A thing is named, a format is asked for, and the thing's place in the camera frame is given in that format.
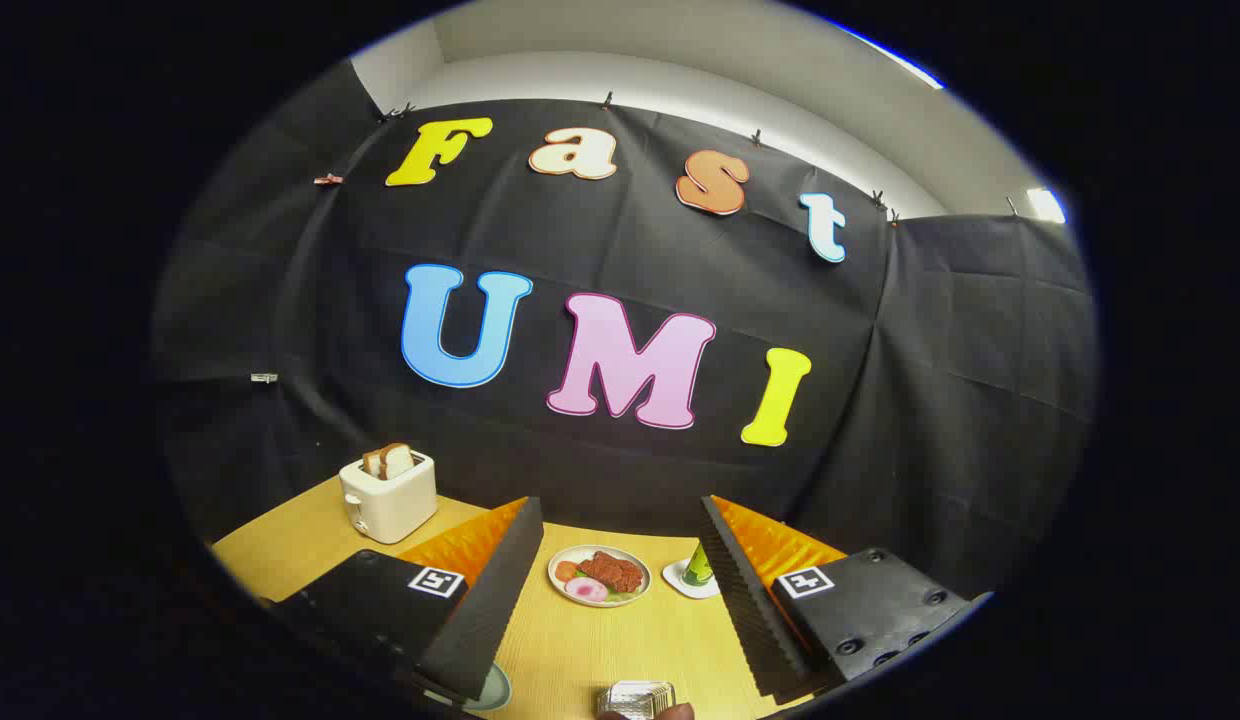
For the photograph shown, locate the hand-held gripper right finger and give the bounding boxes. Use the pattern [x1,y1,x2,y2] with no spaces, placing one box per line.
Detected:
[698,494,993,704]

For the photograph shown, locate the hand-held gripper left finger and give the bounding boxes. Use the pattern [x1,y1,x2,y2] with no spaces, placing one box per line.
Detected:
[270,495,546,703]

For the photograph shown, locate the pale green plate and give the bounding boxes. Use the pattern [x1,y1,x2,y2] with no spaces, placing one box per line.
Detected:
[460,662,513,713]

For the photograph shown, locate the white square coaster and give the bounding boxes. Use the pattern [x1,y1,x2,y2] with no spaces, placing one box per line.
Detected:
[662,560,721,600]

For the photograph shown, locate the white round food plate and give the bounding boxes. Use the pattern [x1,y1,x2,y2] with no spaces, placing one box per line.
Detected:
[547,545,652,608]

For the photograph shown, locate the brown meat pieces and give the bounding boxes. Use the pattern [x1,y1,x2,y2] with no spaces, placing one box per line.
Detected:
[580,551,644,593]

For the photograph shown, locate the white toaster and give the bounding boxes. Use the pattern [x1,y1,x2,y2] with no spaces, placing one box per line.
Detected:
[339,452,438,545]

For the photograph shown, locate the metal wire cutlery basket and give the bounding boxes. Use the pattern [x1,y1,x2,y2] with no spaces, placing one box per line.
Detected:
[595,681,676,720]

